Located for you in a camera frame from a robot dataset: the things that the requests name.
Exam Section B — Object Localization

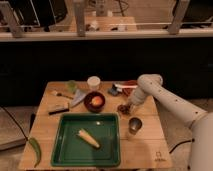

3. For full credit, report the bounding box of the small wooden brush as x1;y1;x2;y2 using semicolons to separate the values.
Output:
51;90;73;99

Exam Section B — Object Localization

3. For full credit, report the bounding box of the black cable right floor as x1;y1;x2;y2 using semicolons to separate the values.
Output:
168;139;194;155

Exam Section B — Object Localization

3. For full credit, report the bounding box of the green plastic tray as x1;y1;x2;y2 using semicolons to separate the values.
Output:
51;114;120;167

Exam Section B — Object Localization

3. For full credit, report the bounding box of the grey folded cloth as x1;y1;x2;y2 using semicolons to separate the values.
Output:
70;89;87;108

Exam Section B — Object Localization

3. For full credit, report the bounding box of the white spoon on plate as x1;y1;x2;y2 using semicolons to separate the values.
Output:
114;84;137;89

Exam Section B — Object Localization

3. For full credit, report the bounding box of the black cable floor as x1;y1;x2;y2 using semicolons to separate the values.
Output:
168;139;194;155
2;106;30;142

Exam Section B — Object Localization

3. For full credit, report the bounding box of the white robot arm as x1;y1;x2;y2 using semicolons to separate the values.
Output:
127;74;213;171

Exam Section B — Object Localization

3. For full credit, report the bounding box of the green translucent cup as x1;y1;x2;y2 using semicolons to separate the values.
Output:
67;80;77;93

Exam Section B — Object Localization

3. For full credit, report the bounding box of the orange fruit in bowl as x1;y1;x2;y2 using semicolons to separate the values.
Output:
91;96;103;106

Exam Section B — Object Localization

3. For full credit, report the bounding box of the dark red grape bunch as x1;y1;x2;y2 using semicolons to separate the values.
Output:
117;105;129;115

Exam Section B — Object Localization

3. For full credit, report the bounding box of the black cable left floor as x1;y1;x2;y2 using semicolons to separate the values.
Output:
2;106;30;142

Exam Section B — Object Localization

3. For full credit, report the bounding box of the yellow corn cob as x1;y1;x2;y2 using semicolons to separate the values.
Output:
78;129;100;148

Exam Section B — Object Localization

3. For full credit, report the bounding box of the white paper cup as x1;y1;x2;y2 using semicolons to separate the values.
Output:
87;76;101;91

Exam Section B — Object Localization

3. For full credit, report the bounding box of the orange red plate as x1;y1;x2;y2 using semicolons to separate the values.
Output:
122;80;137;97

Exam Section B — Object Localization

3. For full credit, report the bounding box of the green chili pepper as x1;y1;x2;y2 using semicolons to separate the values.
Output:
28;137;42;167

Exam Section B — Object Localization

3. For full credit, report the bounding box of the dark red bowl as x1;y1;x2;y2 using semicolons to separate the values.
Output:
84;91;105;113

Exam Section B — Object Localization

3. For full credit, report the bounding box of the small metal cup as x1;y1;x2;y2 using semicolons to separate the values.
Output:
129;117;143;135

